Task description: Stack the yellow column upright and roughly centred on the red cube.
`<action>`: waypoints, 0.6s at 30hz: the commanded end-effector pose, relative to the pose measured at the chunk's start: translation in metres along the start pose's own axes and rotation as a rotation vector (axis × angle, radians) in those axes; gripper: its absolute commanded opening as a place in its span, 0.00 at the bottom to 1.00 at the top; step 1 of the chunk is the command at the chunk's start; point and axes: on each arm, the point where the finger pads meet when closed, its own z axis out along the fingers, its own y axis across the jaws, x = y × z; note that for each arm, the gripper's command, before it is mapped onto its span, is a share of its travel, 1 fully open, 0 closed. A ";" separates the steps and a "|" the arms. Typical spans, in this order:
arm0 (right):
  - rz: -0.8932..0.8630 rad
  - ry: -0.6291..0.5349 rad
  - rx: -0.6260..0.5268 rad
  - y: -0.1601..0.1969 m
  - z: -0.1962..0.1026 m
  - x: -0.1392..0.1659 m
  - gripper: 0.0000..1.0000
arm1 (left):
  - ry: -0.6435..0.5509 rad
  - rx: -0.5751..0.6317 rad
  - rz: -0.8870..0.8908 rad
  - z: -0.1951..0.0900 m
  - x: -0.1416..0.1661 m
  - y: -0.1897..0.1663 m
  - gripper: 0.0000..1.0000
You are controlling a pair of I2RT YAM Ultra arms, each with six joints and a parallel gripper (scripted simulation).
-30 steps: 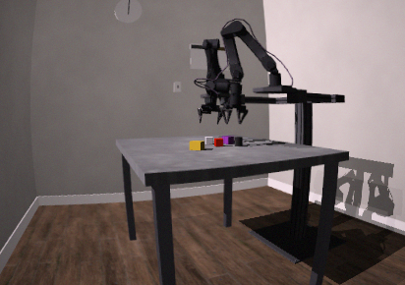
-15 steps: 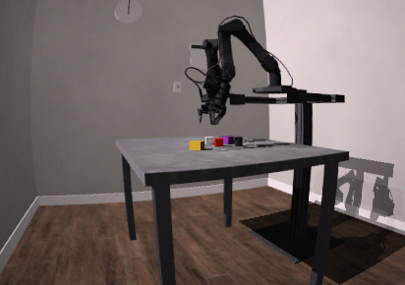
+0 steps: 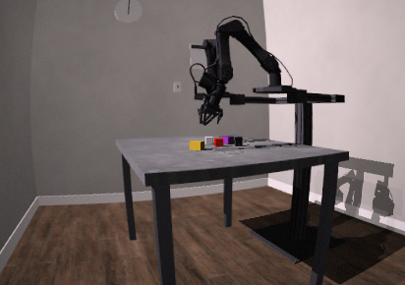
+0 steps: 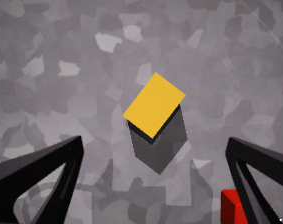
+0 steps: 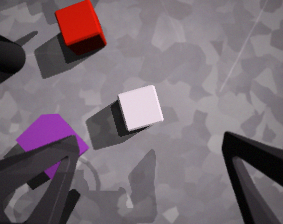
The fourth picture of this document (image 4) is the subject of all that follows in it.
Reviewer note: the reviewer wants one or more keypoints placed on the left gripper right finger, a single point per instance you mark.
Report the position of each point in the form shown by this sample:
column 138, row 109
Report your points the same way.
column 239, row 152

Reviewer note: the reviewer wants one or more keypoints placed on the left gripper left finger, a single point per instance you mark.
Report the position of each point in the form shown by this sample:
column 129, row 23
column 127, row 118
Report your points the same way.
column 19, row 174

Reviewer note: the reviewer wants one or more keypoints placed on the red cube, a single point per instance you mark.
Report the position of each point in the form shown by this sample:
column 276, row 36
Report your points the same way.
column 231, row 209

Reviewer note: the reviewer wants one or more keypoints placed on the yellow block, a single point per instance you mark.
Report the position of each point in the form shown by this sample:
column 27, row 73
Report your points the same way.
column 154, row 104

